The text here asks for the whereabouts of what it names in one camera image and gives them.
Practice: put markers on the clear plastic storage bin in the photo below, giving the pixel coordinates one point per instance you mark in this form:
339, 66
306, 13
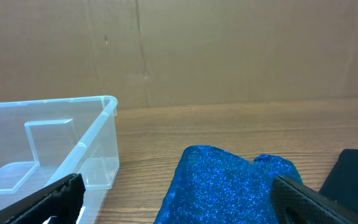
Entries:
42, 141

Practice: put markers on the blue glitter cloth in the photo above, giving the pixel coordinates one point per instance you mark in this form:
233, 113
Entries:
211, 185

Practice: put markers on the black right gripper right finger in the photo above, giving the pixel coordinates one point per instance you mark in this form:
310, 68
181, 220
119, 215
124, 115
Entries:
295, 203

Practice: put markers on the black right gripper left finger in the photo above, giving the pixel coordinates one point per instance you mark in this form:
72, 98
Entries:
60, 202

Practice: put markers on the black cloth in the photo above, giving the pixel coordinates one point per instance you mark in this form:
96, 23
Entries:
341, 185

